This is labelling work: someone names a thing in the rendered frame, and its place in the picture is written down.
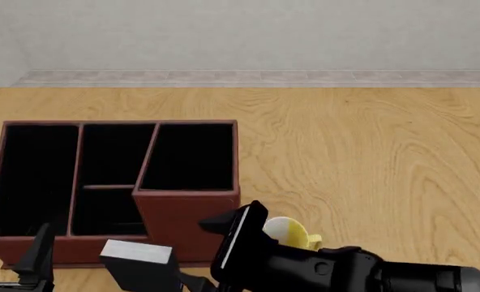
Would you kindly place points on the red-brown desk caddy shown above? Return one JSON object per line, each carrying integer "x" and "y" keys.
{"x": 183, "y": 213}

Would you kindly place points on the yellow and white mug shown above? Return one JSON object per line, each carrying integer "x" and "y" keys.
{"x": 281, "y": 228}

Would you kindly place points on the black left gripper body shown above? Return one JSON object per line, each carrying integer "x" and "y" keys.
{"x": 5, "y": 287}

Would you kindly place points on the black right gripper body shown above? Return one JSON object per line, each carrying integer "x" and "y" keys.
{"x": 240, "y": 252}

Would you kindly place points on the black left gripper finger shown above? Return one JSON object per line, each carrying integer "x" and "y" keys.
{"x": 37, "y": 258}

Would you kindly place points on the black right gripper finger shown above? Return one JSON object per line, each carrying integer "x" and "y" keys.
{"x": 201, "y": 286}
{"x": 221, "y": 223}

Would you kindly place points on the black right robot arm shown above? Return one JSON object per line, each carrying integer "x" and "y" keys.
{"x": 386, "y": 270}

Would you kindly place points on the black book with grey pages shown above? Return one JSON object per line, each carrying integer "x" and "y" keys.
{"x": 136, "y": 251}

